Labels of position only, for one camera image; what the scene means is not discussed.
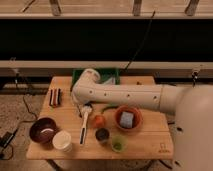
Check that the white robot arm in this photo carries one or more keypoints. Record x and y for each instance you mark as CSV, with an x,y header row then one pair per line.
x,y
192,108

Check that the green plastic tray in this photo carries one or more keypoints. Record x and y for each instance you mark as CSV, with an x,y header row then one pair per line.
x,y
108,74

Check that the grey cloth in tray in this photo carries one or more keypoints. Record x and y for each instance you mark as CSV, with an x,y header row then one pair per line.
x,y
110,81

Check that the blue sponge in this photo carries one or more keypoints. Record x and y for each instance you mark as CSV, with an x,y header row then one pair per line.
x,y
126,120

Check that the orange fruit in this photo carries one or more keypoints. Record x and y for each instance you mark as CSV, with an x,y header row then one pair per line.
x,y
99,121

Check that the green plastic cup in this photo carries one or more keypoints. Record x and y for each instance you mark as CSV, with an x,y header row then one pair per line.
x,y
118,143

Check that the red bowl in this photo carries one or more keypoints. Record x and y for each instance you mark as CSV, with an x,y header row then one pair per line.
x,y
137,121

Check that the dark purple bowl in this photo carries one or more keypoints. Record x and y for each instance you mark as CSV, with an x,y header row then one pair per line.
x,y
43,130

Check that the white dish brush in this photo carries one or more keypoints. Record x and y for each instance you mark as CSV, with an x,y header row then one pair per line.
x,y
86,111

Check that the white plastic cup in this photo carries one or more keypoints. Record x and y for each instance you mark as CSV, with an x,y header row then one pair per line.
x,y
62,141

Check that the small metal cup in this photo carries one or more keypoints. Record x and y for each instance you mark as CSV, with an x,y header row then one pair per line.
x,y
102,135

